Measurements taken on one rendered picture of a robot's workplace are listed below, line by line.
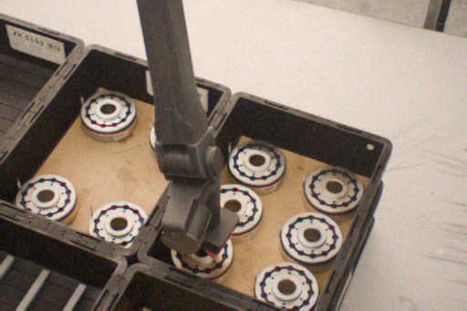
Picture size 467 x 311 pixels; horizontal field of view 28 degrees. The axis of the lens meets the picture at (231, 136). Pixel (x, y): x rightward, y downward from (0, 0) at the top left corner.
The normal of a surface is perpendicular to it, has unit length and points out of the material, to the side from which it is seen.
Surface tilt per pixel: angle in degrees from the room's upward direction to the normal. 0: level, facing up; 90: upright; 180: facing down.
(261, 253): 0
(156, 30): 73
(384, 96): 0
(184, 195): 15
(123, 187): 0
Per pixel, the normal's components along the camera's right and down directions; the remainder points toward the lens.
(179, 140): -0.36, 0.47
